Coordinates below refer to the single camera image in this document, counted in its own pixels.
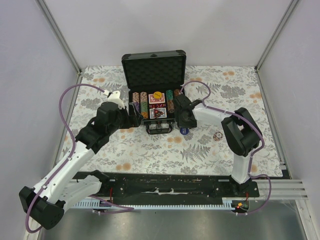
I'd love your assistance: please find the blue small blind button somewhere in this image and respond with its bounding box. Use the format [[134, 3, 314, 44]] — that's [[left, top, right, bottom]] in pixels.
[[179, 127, 190, 136]]

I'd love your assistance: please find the blue card deck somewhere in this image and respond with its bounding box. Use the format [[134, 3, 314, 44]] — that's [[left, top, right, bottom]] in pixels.
[[149, 107, 167, 119]]

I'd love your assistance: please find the red triangular all-in button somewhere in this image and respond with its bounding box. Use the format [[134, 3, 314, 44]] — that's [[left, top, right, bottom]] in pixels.
[[153, 109, 164, 119]]

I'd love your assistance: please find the red card deck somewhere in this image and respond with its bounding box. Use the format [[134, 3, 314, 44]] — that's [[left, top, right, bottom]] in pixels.
[[148, 93, 166, 104]]

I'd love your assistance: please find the yellow big blind button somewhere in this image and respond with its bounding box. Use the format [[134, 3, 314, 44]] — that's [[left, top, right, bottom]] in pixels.
[[153, 91, 162, 100]]

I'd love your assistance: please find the small poker chip stack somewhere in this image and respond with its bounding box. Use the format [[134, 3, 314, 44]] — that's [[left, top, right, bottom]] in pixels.
[[213, 132, 223, 141]]

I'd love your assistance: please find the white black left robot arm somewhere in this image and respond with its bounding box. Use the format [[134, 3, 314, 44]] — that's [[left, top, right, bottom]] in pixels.
[[18, 102, 143, 233]]

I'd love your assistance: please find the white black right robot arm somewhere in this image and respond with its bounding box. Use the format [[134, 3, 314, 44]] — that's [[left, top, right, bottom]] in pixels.
[[173, 94, 265, 197]]

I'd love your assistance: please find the black poker set case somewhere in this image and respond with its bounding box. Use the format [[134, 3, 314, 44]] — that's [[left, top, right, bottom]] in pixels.
[[121, 50, 187, 135]]

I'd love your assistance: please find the poker chip row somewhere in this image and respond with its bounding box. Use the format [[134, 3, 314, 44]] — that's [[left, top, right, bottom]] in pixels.
[[173, 89, 181, 97], [132, 92, 140, 106], [140, 92, 148, 119], [166, 90, 175, 114]]

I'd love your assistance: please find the leftmost poker chip row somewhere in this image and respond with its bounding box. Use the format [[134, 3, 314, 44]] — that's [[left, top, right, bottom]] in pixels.
[[132, 92, 140, 106]]

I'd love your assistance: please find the rightmost poker chip row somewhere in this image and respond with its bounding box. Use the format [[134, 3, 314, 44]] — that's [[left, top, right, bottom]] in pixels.
[[173, 89, 181, 97]]

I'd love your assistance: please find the floral patterned table mat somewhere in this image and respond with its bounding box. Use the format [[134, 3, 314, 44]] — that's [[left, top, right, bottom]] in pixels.
[[69, 66, 283, 177]]

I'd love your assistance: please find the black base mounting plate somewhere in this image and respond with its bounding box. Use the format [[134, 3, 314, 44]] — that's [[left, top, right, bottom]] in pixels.
[[71, 170, 260, 198]]

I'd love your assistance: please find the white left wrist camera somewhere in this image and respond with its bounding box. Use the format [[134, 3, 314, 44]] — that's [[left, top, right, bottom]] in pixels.
[[103, 90, 125, 109]]

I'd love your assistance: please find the aluminium frame post left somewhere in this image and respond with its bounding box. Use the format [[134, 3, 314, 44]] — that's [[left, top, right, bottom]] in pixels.
[[34, 0, 83, 76]]

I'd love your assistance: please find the aluminium frame post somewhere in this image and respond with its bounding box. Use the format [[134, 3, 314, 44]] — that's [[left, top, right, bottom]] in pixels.
[[254, 0, 301, 72], [34, 0, 83, 76]]

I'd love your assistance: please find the aluminium front rail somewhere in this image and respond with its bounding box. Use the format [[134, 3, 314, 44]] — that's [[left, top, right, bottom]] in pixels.
[[254, 179, 308, 200]]

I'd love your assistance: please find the aluminium frame post right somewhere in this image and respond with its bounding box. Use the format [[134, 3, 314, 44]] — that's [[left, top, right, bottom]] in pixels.
[[254, 0, 301, 72]]

